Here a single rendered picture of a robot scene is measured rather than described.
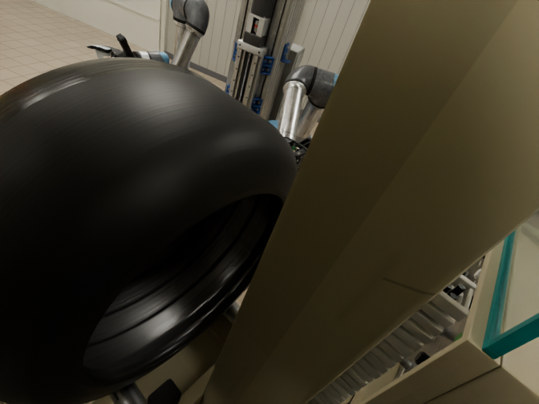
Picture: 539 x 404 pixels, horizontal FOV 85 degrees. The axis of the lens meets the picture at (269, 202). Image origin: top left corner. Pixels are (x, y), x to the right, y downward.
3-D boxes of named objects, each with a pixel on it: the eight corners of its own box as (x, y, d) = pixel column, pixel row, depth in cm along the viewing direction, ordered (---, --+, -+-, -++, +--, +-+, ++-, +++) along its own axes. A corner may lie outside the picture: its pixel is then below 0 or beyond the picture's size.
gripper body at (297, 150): (280, 145, 85) (305, 133, 92) (273, 167, 91) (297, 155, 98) (300, 159, 82) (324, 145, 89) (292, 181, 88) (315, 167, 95)
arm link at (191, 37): (222, 12, 139) (180, 104, 155) (209, 4, 143) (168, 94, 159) (205, -3, 129) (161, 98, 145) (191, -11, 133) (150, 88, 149)
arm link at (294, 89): (290, 51, 118) (269, 151, 98) (315, 59, 120) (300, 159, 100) (282, 73, 129) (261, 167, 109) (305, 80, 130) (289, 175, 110)
